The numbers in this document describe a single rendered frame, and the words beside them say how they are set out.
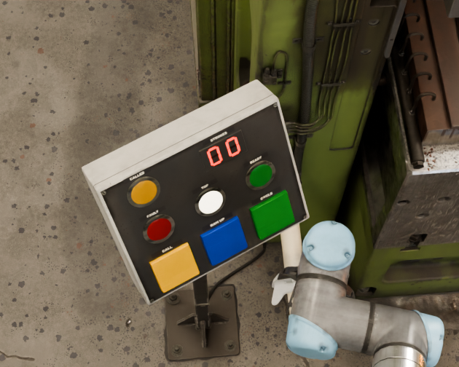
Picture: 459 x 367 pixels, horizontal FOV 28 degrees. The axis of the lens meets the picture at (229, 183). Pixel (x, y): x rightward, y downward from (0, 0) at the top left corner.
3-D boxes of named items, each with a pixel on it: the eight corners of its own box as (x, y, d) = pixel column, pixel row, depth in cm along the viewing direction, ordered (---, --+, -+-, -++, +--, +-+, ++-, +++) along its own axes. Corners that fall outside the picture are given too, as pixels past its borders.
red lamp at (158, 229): (173, 240, 156) (172, 231, 152) (146, 242, 156) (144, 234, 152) (173, 223, 157) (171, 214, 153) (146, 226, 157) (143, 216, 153)
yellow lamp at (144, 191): (159, 204, 151) (157, 194, 147) (131, 207, 151) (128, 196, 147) (158, 187, 152) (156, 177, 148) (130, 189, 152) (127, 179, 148)
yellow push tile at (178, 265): (200, 273, 163) (189, 244, 159) (162, 294, 162) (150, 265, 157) (196, 268, 165) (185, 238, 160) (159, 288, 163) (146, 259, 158)
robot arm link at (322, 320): (363, 358, 128) (374, 284, 132) (284, 341, 129) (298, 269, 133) (355, 370, 135) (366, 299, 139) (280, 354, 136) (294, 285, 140)
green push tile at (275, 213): (295, 222, 167) (287, 191, 163) (260, 241, 166) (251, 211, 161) (291, 216, 169) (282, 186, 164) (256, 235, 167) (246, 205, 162)
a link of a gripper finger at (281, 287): (252, 302, 164) (283, 301, 156) (263, 272, 166) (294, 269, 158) (265, 310, 165) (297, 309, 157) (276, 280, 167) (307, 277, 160)
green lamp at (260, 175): (274, 187, 160) (275, 177, 156) (248, 189, 160) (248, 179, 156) (272, 171, 161) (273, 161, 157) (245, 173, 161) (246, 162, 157)
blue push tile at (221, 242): (249, 247, 165) (239, 217, 161) (212, 267, 164) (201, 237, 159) (244, 242, 167) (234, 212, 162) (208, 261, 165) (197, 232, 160)
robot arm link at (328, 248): (299, 264, 131) (309, 211, 135) (293, 287, 141) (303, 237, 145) (352, 276, 131) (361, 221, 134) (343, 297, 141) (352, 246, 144)
